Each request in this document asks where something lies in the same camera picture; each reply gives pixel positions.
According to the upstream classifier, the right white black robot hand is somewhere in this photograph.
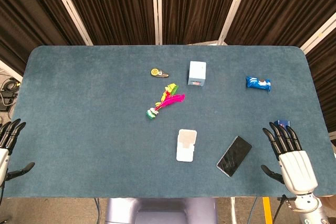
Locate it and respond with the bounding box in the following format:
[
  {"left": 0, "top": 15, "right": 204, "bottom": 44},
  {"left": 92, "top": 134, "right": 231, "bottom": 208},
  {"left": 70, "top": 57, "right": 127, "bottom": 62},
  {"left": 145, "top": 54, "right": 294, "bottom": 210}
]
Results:
[{"left": 260, "top": 122, "right": 319, "bottom": 197}]

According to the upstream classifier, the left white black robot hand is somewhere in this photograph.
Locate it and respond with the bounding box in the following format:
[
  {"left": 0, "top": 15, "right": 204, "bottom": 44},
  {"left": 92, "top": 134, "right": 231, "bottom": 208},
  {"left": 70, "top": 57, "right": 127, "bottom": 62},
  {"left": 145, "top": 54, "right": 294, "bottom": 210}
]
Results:
[{"left": 0, "top": 118, "right": 36, "bottom": 187}]

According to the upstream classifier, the black smartphone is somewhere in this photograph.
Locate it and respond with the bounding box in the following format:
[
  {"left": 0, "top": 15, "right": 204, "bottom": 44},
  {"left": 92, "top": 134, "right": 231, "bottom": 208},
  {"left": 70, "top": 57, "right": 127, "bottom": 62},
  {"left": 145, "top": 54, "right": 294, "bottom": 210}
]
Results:
[{"left": 216, "top": 135, "right": 253, "bottom": 178}]

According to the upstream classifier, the white phone stand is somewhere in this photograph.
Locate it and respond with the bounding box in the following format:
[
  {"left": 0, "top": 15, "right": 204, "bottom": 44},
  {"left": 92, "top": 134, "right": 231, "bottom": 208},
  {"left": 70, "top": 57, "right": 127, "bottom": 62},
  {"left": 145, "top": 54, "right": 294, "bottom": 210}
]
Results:
[{"left": 176, "top": 129, "right": 198, "bottom": 162}]

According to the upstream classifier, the yellow floor tape strip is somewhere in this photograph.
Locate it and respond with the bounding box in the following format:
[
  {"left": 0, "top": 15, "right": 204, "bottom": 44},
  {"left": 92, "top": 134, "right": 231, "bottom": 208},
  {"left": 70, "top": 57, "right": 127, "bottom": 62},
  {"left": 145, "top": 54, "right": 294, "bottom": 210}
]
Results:
[{"left": 262, "top": 197, "right": 274, "bottom": 224}]

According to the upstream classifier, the dark blue long box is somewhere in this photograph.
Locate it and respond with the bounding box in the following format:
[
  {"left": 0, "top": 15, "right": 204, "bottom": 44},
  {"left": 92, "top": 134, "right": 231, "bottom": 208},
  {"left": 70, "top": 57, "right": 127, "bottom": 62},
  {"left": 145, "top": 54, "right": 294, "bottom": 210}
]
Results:
[{"left": 274, "top": 119, "right": 291, "bottom": 128}]

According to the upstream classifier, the blue cookie snack packet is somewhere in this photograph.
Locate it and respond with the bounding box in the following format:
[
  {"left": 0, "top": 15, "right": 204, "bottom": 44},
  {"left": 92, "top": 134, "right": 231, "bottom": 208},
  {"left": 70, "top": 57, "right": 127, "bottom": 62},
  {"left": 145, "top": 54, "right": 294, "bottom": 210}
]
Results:
[{"left": 245, "top": 76, "right": 271, "bottom": 92}]

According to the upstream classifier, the teal table mat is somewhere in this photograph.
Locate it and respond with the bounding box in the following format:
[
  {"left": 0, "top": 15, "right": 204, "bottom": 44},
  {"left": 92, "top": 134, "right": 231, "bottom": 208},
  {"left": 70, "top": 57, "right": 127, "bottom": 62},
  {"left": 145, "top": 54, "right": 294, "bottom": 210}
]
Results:
[{"left": 3, "top": 45, "right": 333, "bottom": 199}]

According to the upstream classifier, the light blue small box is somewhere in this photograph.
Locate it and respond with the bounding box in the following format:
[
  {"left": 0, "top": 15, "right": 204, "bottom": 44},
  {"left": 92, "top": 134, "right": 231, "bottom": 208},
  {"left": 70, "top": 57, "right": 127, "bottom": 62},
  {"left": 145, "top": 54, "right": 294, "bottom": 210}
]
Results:
[{"left": 187, "top": 60, "right": 207, "bottom": 87}]

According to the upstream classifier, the purple grey robot torso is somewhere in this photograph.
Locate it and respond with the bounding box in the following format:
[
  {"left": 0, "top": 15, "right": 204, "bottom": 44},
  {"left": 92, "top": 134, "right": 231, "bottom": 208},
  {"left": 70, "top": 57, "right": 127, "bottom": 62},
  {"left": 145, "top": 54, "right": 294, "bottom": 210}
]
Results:
[{"left": 104, "top": 197, "right": 219, "bottom": 224}]

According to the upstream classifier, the dark folding screen panel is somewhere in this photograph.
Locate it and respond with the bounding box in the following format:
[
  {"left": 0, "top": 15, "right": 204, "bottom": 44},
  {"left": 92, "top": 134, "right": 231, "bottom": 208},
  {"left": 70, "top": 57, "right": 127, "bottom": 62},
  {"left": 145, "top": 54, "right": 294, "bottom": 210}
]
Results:
[
  {"left": 57, "top": 0, "right": 160, "bottom": 46},
  {"left": 219, "top": 0, "right": 336, "bottom": 47},
  {"left": 157, "top": 0, "right": 248, "bottom": 45},
  {"left": 0, "top": 0, "right": 89, "bottom": 76}
]

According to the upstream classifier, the colourful feather shuttlecock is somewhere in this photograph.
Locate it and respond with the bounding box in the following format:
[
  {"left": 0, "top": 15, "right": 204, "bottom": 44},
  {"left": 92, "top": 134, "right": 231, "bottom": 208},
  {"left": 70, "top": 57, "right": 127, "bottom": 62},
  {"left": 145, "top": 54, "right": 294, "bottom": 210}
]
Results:
[{"left": 145, "top": 83, "right": 186, "bottom": 120}]

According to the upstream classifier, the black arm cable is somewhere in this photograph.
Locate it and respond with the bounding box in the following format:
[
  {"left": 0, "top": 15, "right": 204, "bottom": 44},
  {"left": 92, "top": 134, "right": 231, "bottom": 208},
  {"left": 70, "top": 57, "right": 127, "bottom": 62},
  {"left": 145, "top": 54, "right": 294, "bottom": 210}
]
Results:
[{"left": 277, "top": 194, "right": 296, "bottom": 205}]

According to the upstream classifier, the grey floor cable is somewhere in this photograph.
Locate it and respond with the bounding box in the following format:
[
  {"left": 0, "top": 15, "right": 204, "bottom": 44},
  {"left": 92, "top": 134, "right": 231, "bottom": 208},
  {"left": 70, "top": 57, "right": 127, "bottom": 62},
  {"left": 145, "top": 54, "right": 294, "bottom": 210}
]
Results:
[{"left": 248, "top": 197, "right": 260, "bottom": 224}]

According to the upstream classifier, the black cables and adapter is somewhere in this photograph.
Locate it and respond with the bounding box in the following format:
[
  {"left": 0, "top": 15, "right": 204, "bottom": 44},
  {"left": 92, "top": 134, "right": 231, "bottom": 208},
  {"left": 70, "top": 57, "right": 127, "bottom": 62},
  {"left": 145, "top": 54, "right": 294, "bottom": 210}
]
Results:
[{"left": 0, "top": 76, "right": 21, "bottom": 112}]

